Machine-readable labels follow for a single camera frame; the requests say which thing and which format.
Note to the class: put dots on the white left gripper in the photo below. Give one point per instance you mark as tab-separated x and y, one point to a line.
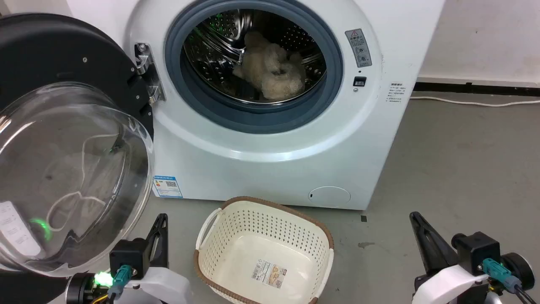
164	287

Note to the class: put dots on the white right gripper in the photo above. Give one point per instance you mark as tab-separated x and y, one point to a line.
451	287

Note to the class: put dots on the black washer door glass bowl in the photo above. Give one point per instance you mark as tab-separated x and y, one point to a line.
46	50

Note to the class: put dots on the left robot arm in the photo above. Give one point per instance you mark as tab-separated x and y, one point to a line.
82	289

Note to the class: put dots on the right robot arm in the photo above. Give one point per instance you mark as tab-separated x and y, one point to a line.
521	268

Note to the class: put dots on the white front-load washing machine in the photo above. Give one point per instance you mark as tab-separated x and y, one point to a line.
261	169

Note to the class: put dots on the black door latch slot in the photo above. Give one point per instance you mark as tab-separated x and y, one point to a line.
359	81

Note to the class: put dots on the metal door hinge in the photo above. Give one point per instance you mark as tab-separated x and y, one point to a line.
147	63

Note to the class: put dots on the blue energy label sticker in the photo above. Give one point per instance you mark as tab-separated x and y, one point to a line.
168	187

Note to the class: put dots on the cream plastic laundry basket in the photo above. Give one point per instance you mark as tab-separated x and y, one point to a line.
236	261

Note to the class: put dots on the paper label with barcode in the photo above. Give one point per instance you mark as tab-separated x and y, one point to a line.
269	274

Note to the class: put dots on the round white filter cover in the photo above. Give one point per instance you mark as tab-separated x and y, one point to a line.
330	196

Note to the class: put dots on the small printed text sticker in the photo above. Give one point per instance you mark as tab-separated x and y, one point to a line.
395	93

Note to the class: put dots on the black baseboard strip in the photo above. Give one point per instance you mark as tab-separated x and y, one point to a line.
472	89

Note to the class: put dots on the perforated steel washer drum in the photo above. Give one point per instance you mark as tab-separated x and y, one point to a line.
217	50

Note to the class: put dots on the beige fluffy plush toy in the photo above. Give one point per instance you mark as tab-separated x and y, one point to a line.
274	74

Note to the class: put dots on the grey warning sticker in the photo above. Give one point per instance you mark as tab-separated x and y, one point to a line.
358	47

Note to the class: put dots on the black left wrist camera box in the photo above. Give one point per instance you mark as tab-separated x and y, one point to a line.
130	255

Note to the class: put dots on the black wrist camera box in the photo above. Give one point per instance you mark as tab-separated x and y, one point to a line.
130	255
476	249

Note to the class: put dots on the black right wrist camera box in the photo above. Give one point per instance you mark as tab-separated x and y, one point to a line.
476	249

